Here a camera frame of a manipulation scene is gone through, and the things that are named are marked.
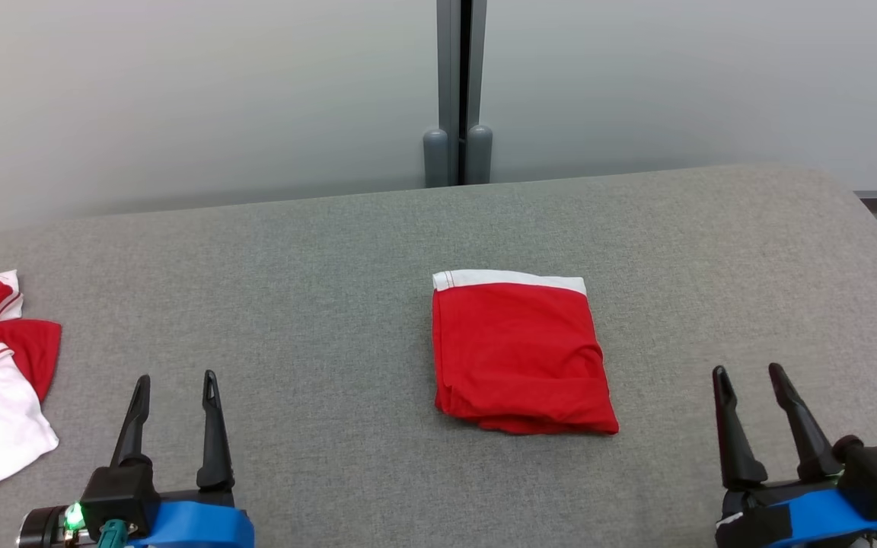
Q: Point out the black cylinder with green light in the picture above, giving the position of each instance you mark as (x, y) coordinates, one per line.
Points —
(46, 529)

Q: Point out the grey rounded post foot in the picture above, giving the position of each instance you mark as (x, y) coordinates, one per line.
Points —
(435, 160)
(479, 156)

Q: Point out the blue-topped left gripper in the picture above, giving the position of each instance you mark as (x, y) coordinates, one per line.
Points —
(195, 525)

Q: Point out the grey partition post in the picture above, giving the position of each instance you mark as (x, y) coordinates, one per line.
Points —
(450, 61)

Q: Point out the blue-topped right gripper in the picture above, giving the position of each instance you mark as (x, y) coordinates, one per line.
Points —
(811, 517)

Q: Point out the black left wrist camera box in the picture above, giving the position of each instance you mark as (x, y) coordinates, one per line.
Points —
(119, 495)

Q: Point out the red shorts with white stripes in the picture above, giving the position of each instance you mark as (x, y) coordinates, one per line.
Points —
(522, 358)

